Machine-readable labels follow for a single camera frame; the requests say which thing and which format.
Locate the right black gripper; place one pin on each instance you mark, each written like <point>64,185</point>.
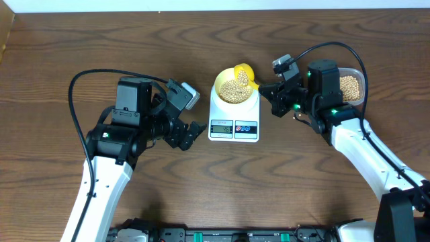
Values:
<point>277,99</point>

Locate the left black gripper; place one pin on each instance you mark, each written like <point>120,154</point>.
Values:
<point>178,131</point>

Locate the yellow measuring scoop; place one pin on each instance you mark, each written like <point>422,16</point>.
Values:
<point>245,76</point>

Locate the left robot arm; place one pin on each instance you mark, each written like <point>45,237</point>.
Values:
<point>144,112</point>

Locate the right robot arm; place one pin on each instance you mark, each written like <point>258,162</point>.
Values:
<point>403,194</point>

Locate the white digital kitchen scale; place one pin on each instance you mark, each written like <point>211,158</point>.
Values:
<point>234,122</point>

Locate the soybeans in bowl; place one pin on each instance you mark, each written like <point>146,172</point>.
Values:
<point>234,93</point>

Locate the pale yellow bowl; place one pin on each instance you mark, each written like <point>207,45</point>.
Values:
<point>225,75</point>

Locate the soybeans pile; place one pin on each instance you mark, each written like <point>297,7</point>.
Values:
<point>349,85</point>

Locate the clear plastic container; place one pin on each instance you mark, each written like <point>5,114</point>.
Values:
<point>359,76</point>

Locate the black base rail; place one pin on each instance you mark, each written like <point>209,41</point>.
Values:
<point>135,230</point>

